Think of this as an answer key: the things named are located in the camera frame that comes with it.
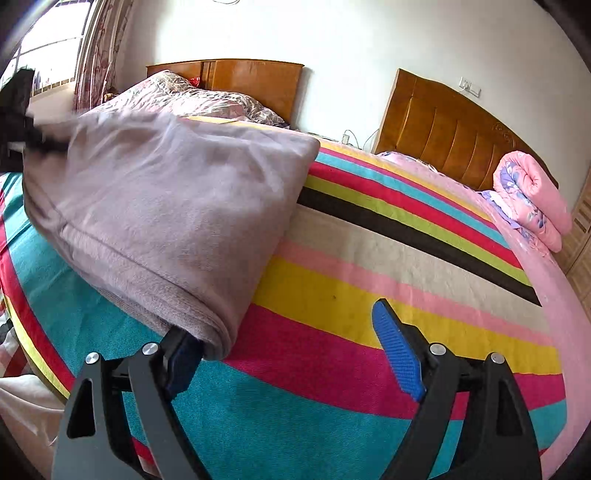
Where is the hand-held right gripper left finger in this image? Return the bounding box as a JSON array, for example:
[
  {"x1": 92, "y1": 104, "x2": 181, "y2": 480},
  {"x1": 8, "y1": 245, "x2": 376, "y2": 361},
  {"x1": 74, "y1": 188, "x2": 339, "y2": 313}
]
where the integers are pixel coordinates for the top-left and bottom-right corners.
[{"x1": 52, "y1": 327, "x2": 213, "y2": 480}]

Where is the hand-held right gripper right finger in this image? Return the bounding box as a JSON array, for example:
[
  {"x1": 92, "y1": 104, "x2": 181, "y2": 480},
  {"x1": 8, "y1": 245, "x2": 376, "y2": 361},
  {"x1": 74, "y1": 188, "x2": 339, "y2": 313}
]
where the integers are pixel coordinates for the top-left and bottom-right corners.
[{"x1": 373, "y1": 299, "x2": 542, "y2": 480}]

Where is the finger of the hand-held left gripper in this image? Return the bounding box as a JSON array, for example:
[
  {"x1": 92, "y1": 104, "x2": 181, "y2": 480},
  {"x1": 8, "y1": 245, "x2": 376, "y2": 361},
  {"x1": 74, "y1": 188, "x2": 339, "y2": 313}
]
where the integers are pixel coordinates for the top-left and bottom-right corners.
[{"x1": 25, "y1": 115, "x2": 70, "y2": 153}]

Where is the barred window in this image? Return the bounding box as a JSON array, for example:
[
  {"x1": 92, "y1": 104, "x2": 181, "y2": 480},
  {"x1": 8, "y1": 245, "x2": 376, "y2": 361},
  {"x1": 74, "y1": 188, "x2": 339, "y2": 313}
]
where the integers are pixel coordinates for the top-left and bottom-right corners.
[{"x1": 11, "y1": 0, "x2": 89, "y2": 100}]

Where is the striped colourful blanket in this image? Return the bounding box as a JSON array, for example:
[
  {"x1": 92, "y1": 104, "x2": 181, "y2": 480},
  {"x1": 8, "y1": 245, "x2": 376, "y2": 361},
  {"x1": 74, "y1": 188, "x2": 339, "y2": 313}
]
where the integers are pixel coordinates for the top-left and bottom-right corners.
[{"x1": 0, "y1": 115, "x2": 570, "y2": 480}]

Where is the pink floral curtain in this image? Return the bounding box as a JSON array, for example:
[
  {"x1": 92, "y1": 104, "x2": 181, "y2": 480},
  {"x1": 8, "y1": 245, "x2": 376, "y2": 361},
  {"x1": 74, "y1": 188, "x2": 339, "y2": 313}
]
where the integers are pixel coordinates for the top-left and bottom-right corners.
[{"x1": 76, "y1": 0, "x2": 136, "y2": 112}]

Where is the person's white clothing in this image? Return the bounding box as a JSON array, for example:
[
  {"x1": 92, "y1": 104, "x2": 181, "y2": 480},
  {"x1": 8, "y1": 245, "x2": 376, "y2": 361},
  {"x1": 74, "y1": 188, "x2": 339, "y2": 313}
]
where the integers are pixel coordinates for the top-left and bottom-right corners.
[{"x1": 0, "y1": 374, "x2": 66, "y2": 480}]

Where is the pink fleece sheet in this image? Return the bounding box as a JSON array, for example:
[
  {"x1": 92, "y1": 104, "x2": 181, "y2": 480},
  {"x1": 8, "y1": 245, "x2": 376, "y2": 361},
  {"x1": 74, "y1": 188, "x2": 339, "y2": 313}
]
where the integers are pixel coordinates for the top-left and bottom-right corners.
[{"x1": 376, "y1": 151, "x2": 591, "y2": 480}]

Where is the rolled pink floral quilt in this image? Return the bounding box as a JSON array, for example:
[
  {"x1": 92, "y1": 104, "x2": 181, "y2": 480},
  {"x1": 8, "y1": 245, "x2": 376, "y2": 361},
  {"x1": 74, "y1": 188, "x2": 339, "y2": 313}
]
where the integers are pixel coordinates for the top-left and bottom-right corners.
[{"x1": 480, "y1": 150, "x2": 573, "y2": 252}]

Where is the light wooden cabinet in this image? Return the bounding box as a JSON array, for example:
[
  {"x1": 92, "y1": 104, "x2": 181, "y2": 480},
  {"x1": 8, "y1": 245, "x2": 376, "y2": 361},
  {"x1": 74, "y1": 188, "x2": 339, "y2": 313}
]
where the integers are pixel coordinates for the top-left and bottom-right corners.
[{"x1": 558, "y1": 185, "x2": 591, "y2": 301}]

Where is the plain wooden headboard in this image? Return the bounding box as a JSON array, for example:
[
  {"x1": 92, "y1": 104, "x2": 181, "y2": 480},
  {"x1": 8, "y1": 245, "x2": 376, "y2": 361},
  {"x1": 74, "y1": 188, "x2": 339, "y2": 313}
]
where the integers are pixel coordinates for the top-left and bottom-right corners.
[{"x1": 146, "y1": 58, "x2": 305, "y2": 126}]

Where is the ribbed wooden headboard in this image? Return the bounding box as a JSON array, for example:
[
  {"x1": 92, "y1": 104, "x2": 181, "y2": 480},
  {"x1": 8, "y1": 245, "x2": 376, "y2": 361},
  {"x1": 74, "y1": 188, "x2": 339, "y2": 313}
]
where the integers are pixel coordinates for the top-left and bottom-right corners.
[{"x1": 373, "y1": 68, "x2": 560, "y2": 192}]

